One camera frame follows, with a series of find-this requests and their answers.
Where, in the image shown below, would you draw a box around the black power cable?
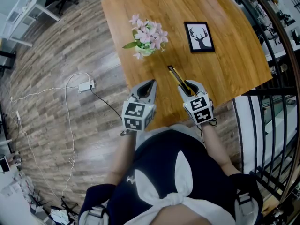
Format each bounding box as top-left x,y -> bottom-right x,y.
90,87 -> 123,122

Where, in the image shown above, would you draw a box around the grey shorts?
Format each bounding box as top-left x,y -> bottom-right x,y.
135,124 -> 203,150

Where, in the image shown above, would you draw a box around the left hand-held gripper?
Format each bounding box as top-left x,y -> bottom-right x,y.
121,79 -> 158,132

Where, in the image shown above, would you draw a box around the yellow black utility knife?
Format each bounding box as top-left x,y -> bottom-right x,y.
167,65 -> 192,95

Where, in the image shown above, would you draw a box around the person's right forearm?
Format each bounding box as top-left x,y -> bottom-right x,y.
202,122 -> 242,176

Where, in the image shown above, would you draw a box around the white desk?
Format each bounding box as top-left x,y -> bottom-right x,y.
0,0 -> 60,47

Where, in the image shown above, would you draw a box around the navy top with white bow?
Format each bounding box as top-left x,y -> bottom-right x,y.
78,129 -> 265,225

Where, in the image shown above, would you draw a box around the long white looped cable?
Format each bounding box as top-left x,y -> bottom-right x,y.
60,72 -> 95,199

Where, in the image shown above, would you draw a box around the black framed deer picture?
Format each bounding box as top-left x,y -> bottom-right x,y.
183,21 -> 216,54

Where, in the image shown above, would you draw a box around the white cable with adapters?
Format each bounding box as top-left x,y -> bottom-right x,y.
8,85 -> 81,203

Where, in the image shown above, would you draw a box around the black folding stand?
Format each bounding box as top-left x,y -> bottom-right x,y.
29,190 -> 80,225

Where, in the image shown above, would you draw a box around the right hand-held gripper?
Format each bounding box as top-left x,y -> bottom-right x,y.
177,79 -> 214,125

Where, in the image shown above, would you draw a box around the wooden table with white legs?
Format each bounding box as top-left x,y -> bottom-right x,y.
101,0 -> 273,132

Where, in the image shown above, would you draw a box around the person's left forearm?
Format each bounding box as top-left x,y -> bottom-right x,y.
105,131 -> 137,188

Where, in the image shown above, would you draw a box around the black railing with wooden handrail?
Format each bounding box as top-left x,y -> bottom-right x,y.
222,0 -> 300,204

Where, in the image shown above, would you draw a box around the pink flowers in white pot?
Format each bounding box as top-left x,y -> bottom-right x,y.
122,14 -> 169,61

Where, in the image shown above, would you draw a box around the white power strip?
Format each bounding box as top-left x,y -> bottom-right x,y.
77,80 -> 97,94

